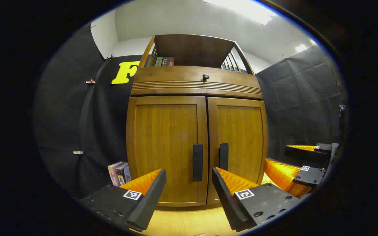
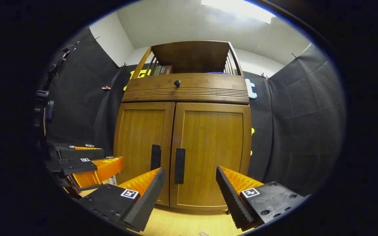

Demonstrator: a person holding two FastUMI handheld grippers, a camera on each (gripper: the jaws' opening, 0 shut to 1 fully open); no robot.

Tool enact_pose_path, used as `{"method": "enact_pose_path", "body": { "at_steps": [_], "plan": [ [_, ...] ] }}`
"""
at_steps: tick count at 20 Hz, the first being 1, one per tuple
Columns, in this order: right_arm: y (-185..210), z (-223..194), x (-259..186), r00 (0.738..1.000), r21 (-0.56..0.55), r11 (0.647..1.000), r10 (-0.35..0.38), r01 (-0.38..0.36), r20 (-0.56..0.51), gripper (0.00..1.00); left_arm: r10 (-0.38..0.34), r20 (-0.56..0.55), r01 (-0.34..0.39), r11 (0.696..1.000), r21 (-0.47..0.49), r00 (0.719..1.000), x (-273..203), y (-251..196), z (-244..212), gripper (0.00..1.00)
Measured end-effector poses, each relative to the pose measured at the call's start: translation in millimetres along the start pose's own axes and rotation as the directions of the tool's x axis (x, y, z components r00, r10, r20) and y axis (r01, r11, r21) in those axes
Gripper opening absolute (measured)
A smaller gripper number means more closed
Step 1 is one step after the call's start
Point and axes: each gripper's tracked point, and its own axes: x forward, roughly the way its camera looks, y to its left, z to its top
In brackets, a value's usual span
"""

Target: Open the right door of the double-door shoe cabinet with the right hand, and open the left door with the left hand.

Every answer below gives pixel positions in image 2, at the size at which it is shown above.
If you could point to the black round drawer knob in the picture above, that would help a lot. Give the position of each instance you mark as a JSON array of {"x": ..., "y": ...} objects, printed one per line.
[{"x": 177, "y": 83}]

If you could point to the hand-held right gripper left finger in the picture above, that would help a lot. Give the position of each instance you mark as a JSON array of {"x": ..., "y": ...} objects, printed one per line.
[{"x": 146, "y": 203}]

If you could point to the dark clip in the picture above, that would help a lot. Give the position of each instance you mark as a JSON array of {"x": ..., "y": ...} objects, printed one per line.
[
  {"x": 95, "y": 38},
  {"x": 264, "y": 76},
  {"x": 123, "y": 65},
  {"x": 294, "y": 55}
]

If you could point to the wooden shoe cabinet door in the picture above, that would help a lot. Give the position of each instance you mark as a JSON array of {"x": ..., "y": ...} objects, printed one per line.
[
  {"x": 136, "y": 141},
  {"x": 215, "y": 144}
]

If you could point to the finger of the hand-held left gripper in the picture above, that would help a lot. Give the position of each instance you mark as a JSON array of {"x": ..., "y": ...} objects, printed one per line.
[
  {"x": 84, "y": 154},
  {"x": 107, "y": 168}
]

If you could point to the white printed card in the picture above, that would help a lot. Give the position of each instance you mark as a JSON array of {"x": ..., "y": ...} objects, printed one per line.
[{"x": 112, "y": 180}]

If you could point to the green book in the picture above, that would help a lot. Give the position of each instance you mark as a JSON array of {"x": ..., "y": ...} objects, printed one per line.
[{"x": 157, "y": 70}]

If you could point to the wooden cabinet drawer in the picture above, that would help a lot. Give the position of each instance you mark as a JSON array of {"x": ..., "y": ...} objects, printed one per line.
[{"x": 208, "y": 85}]

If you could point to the black backdrop cloth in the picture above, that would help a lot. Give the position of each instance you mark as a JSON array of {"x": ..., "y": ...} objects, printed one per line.
[{"x": 300, "y": 114}]

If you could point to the blue cloth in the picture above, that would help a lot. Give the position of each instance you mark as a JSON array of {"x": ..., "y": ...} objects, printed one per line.
[{"x": 218, "y": 73}]

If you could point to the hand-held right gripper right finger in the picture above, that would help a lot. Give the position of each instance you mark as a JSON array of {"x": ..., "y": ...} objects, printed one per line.
[{"x": 231, "y": 200}]

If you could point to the wooden double-door shoe cabinet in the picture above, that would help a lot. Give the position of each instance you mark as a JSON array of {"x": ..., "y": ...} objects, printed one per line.
[{"x": 192, "y": 55}]

